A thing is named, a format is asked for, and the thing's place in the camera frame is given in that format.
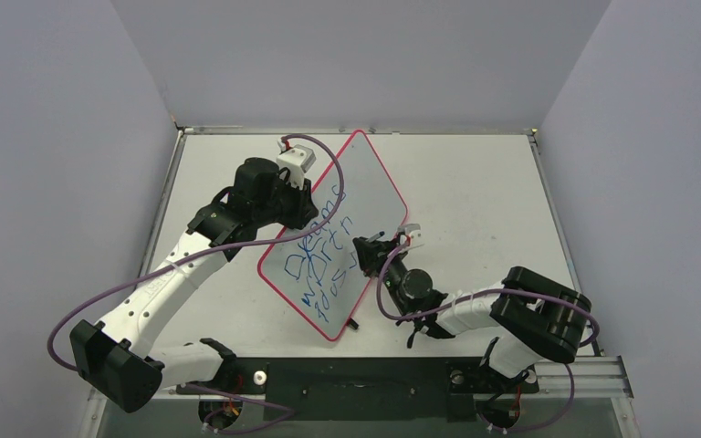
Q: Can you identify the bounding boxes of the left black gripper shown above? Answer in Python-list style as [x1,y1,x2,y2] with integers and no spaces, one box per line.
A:
[255,171,317,230]

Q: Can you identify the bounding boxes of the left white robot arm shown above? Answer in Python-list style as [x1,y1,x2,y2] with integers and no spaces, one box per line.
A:
[69,151,318,412]

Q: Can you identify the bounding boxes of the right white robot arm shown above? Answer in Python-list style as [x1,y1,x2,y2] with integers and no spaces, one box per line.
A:
[352,232,600,390]

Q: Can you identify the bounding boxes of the pink-framed whiteboard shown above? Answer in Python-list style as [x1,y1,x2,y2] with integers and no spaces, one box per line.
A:
[257,130,408,341]

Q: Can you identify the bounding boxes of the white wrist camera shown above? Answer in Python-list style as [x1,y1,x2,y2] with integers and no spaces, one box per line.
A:
[276,140,316,190]
[394,224,424,252]

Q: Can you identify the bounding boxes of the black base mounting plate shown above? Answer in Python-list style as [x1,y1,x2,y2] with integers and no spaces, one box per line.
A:
[177,357,539,422]

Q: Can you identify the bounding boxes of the aluminium front rail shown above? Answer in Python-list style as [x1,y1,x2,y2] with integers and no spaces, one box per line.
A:
[87,355,634,402]

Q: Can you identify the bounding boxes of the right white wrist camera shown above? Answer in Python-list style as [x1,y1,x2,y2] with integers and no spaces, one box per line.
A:
[394,224,424,252]

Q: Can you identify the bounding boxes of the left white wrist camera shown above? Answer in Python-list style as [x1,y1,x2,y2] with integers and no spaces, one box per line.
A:
[276,140,316,190]

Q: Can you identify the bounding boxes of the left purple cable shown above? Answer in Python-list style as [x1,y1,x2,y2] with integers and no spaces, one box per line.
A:
[47,133,346,436]

